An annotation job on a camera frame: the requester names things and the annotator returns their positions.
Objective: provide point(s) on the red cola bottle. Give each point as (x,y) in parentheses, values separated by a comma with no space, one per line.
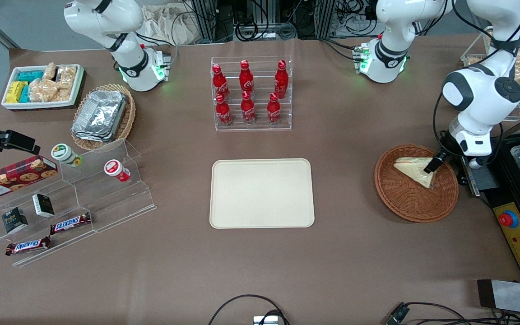
(248,110)
(274,110)
(281,81)
(246,79)
(224,113)
(220,83)

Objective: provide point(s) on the beige cloth bag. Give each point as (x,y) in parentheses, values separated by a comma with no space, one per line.
(169,25)

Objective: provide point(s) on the silver connector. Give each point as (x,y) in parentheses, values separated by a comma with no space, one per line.
(264,320)

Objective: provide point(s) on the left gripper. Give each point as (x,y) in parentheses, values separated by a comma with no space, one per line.
(444,152)

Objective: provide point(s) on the clear acrylic stepped display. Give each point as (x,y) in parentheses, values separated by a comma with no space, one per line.
(106,203)

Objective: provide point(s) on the black aluminium frame rack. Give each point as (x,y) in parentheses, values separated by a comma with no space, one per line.
(206,18)

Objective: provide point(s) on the stack of foil containers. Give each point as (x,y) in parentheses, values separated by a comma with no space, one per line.
(99,115)

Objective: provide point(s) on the beige plastic tray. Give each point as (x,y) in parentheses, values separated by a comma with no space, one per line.
(260,194)

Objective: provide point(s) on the yellow snack packet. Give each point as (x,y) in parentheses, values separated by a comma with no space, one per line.
(15,91)

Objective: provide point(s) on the small black box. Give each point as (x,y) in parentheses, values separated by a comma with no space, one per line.
(43,205)
(15,220)

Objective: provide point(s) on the oval light wicker basket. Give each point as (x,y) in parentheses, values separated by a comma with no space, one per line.
(127,122)

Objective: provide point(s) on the red lid yogurt cup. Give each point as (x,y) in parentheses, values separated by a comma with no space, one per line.
(114,169)

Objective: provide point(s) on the grey metal plate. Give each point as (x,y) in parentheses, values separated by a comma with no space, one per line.
(513,297)

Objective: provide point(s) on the green lid yogurt cup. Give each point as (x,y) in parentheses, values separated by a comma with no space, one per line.
(63,153)

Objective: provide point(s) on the white rectangular snack bin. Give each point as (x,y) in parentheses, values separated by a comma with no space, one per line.
(39,105)

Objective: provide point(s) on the teal snack packet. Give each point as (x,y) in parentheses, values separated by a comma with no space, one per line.
(25,94)
(30,75)

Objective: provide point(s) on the red emergency stop button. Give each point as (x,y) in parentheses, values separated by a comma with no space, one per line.
(506,220)

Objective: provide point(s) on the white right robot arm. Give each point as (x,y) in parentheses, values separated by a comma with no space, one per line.
(129,63)

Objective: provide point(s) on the red tartan cookie box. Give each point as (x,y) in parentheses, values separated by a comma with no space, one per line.
(11,178)

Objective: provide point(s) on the brown chocolate bar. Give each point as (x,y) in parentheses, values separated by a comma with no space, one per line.
(70,223)
(27,246)

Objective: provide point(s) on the clear acrylic bottle rack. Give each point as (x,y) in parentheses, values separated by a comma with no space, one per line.
(253,127)

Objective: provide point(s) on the round brown wicker basket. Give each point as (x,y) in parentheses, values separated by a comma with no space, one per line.
(404,203)

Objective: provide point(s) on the triangular sandwich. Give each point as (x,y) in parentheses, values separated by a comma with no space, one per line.
(413,171)

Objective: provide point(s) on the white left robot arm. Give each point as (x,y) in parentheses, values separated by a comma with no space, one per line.
(386,58)

